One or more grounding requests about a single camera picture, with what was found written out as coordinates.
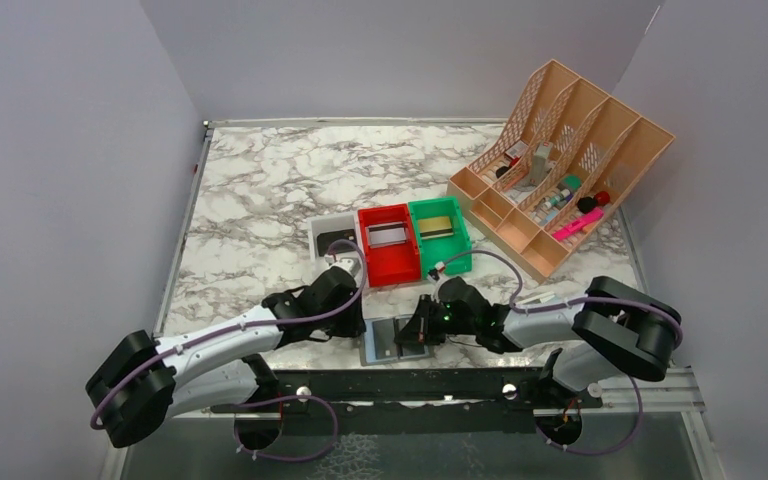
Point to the silver card with stripe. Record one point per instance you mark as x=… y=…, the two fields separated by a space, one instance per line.
x=383 y=235

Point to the peach desk organizer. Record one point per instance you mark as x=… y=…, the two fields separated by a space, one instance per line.
x=595 y=136

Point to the black mounting rail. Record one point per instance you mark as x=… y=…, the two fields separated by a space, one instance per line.
x=404 y=401

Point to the light blue stapler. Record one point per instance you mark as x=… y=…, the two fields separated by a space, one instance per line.
x=541 y=298

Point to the grey card holder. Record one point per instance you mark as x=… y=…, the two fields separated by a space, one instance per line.
x=377 y=345

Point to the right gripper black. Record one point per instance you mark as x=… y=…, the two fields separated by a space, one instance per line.
x=417 y=329

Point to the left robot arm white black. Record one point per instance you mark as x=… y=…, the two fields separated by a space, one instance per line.
x=145 y=381

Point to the green plastic bin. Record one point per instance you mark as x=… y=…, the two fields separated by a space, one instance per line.
x=431 y=251

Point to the black card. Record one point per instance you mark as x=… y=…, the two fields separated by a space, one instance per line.
x=324 y=242

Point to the green capped glue stick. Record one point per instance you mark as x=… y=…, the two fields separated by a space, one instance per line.
x=567 y=187

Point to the red plastic bin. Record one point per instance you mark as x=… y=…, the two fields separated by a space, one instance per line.
x=391 y=265

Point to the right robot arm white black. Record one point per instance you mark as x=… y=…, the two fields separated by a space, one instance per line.
x=615 y=330

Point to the pink highlighter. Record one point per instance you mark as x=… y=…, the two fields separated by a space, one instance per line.
x=578 y=224

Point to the white plastic bin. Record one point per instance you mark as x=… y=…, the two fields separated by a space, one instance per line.
x=332 y=222

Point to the gold card with stripe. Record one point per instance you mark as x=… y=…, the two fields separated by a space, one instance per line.
x=435 y=227

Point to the grey box in organizer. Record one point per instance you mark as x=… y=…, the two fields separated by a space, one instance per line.
x=539 y=164

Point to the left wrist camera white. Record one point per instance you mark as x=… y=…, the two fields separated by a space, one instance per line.
x=351 y=266

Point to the red white small box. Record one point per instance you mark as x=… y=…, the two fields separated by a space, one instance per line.
x=516 y=151

